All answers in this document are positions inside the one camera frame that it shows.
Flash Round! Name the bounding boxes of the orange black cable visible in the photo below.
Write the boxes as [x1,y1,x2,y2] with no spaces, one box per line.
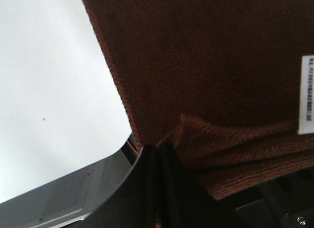
[126,139,138,154]

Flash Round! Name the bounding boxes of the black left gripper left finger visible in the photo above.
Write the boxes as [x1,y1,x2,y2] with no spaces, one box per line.
[80,145,158,228]

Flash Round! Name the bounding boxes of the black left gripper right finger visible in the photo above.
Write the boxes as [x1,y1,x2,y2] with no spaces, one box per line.
[158,144,236,228]

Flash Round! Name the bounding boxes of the brown towel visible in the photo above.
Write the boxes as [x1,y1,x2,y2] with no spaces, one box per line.
[82,0,314,200]

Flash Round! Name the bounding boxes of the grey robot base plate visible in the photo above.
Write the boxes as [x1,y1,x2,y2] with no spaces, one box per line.
[0,136,138,228]

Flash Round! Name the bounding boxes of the white towel care label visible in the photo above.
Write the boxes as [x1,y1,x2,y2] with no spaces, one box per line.
[298,55,314,135]

